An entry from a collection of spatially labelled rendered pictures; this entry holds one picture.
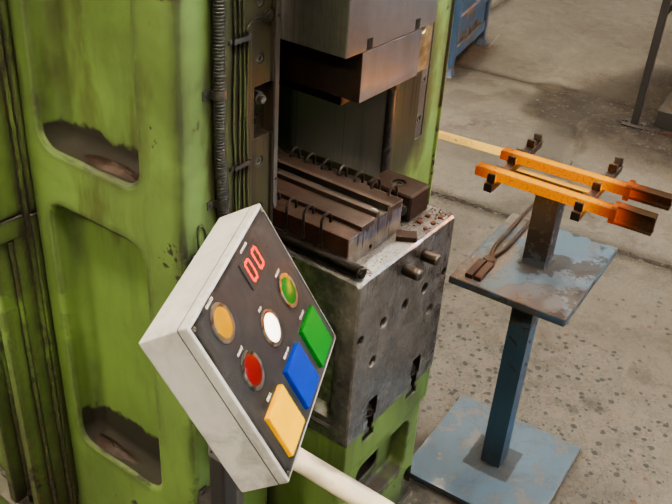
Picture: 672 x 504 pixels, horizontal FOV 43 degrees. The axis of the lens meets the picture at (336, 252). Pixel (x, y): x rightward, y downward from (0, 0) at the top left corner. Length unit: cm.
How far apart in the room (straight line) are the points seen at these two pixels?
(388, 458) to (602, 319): 127
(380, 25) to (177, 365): 73
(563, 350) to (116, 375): 170
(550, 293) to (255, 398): 108
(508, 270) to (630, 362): 112
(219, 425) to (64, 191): 72
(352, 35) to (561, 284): 93
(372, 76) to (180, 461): 91
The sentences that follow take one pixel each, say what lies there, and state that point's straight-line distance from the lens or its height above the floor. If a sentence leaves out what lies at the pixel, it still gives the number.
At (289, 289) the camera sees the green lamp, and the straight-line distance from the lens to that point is 135.
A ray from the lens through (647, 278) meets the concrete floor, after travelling 368.
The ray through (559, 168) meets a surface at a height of 99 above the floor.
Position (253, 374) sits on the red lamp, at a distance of 119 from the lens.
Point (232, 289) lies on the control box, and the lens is 121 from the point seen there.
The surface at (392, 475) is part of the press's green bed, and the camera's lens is 236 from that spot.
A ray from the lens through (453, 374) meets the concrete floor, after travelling 293.
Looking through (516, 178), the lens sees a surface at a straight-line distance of 199.
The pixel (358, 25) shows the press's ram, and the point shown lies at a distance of 150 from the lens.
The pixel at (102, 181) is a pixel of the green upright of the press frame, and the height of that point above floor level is 111.
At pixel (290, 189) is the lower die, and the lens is 185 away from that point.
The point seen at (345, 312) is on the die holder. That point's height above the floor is 84.
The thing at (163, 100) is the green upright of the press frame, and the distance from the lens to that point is 143.
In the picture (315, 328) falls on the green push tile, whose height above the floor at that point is 102.
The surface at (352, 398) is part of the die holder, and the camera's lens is 187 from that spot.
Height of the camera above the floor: 187
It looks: 32 degrees down
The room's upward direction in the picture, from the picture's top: 4 degrees clockwise
